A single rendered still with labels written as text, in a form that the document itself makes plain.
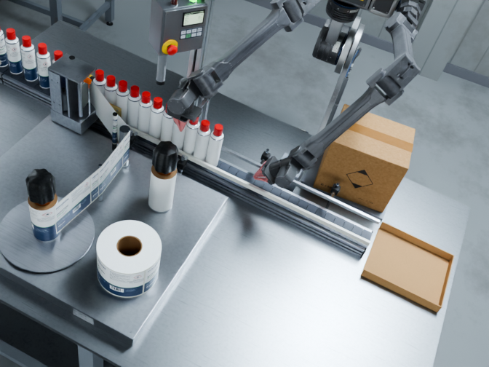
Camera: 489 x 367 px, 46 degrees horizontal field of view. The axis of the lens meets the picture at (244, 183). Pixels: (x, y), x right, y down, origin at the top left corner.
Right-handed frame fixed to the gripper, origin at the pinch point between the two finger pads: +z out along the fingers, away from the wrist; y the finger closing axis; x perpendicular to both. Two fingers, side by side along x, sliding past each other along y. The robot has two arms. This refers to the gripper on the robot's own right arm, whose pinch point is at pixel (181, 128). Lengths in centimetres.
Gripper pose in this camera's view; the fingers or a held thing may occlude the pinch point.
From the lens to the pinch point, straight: 193.8
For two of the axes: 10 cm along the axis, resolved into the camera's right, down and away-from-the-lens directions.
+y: 9.1, 4.0, -1.3
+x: 3.8, -6.4, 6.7
